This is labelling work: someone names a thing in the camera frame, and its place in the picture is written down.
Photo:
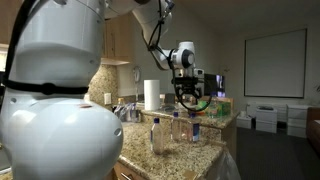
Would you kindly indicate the white wall outlet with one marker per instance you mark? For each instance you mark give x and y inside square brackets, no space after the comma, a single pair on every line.
[107,98]

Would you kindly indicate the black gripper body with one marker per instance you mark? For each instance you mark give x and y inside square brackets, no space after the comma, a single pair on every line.
[186,83]

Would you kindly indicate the clear plastic container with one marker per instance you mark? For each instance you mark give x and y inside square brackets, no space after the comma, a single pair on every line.
[130,112]

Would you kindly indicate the green snack package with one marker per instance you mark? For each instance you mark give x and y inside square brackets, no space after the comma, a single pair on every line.
[222,109]

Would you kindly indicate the clear water bottle blue cap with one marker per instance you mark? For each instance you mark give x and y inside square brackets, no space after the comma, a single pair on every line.
[194,131]
[157,140]
[176,130]
[214,108]

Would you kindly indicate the wooden wall cabinet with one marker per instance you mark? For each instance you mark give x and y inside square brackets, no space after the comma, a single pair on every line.
[116,40]

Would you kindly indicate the wooden drawer front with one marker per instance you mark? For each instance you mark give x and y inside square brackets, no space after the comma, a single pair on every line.
[128,171]

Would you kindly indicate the brown couch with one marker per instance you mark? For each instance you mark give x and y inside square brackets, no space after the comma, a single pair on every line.
[314,128]

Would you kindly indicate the translucent plastic bag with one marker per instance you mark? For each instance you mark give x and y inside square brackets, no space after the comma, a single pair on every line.
[223,166]

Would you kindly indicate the white storage cabinet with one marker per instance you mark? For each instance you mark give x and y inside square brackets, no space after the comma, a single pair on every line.
[300,120]
[266,119]

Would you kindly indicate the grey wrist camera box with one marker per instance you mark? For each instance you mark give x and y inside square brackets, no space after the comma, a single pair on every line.
[198,73]

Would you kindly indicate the white paper towel roll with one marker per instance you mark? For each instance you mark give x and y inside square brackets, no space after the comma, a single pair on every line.
[152,95]

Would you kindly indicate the brown tape strip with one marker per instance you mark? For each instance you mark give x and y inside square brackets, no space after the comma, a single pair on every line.
[190,175]

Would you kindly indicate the wooden table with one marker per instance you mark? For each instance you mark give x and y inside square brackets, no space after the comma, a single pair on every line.
[226,99]

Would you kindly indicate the white projector screen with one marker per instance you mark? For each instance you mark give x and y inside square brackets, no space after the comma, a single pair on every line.
[275,63]

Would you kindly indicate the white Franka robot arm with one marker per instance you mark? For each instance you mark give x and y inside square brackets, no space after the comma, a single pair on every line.
[60,116]

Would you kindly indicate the lit display monitor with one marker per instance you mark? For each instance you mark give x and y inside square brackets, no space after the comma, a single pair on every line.
[213,85]

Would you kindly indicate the clear bottle yellow cap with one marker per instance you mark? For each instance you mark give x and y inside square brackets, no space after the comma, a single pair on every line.
[119,108]

